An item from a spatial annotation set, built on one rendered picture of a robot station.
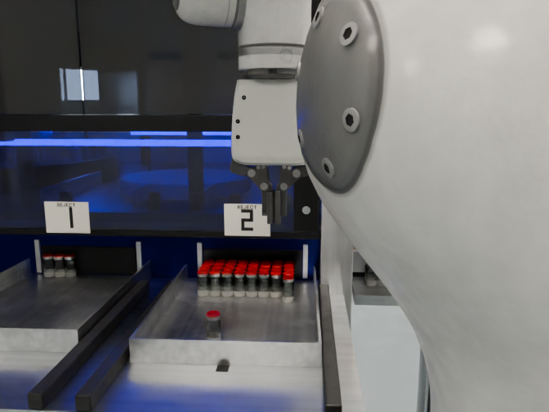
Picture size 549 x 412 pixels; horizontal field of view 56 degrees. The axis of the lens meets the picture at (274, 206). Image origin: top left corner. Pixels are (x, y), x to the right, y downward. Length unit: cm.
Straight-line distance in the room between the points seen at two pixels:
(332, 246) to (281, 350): 30
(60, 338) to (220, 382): 25
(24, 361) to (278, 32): 55
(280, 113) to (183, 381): 36
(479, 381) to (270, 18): 46
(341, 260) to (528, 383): 79
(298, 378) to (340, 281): 32
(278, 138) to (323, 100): 44
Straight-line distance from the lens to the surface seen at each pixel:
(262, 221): 94
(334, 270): 96
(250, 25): 59
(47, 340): 82
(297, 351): 71
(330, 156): 16
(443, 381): 22
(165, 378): 71
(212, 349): 72
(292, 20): 59
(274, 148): 60
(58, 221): 105
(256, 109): 60
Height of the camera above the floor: 122
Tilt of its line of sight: 11 degrees down
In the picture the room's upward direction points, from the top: straight up
